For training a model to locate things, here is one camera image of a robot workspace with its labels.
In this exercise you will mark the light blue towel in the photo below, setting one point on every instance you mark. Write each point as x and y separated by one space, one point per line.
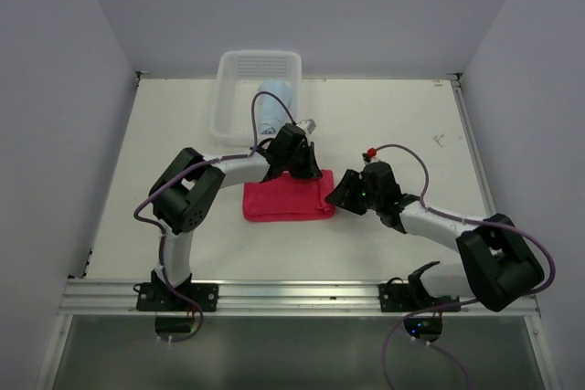
271 115

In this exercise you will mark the white plastic basket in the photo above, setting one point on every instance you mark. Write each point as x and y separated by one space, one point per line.
240 74

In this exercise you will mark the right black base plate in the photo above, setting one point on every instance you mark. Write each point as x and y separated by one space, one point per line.
401 295

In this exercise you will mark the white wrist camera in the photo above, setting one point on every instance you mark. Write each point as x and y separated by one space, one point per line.
307 126
370 156

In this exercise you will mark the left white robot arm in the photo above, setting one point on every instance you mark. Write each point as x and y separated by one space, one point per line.
182 196

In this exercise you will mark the aluminium mounting rail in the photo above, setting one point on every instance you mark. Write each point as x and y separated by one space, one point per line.
235 298

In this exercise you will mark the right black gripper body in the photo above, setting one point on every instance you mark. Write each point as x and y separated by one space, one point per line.
373 201

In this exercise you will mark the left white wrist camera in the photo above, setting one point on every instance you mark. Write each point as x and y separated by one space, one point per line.
307 126

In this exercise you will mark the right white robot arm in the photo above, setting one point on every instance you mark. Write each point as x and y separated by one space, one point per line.
496 265

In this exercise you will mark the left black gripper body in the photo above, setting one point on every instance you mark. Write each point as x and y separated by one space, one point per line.
293 160

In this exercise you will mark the pink towel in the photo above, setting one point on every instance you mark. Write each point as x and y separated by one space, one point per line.
286 199

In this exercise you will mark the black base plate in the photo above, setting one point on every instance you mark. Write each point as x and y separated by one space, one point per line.
201 296
401 295

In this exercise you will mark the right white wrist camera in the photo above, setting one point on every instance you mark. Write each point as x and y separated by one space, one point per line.
370 156

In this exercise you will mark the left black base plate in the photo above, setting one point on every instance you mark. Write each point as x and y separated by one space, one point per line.
201 296

